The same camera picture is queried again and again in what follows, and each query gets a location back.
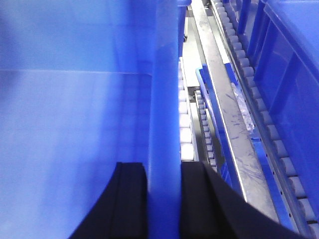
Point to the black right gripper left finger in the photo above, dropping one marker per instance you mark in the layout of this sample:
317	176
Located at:
121	210

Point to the steel divider rail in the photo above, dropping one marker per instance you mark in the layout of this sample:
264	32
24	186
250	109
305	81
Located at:
249	179

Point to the blue plastic bin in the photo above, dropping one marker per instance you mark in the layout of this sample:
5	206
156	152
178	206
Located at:
85	84

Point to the large blue bin right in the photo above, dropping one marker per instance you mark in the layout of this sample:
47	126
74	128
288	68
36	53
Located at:
282	40

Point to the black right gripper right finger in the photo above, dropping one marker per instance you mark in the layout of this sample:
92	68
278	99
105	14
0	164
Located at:
210	209

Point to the right white roller track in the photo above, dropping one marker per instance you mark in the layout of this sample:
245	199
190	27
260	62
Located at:
303	213

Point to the left white roller track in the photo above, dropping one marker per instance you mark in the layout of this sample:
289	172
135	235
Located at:
188	146

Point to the white roller track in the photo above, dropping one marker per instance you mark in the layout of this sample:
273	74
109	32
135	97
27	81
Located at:
188	146
303	213

